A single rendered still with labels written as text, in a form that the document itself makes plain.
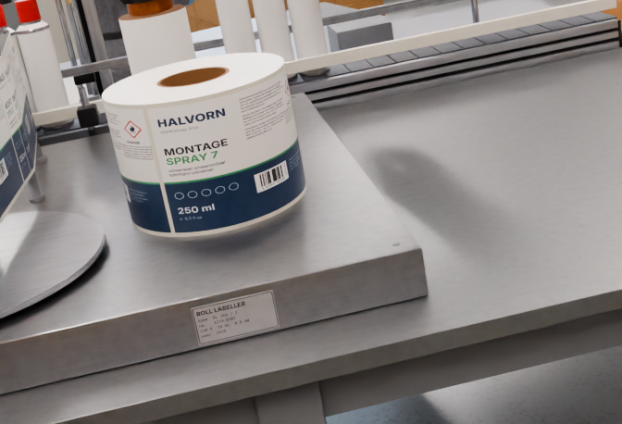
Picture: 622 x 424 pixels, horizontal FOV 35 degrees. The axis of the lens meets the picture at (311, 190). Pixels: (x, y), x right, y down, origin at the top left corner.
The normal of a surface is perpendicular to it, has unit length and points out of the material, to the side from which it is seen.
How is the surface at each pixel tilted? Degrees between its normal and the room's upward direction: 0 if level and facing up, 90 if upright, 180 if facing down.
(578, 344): 90
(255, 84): 90
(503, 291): 0
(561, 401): 0
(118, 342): 90
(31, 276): 0
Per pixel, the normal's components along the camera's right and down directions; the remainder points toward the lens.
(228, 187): 0.22, 0.29
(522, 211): -0.17, -0.93
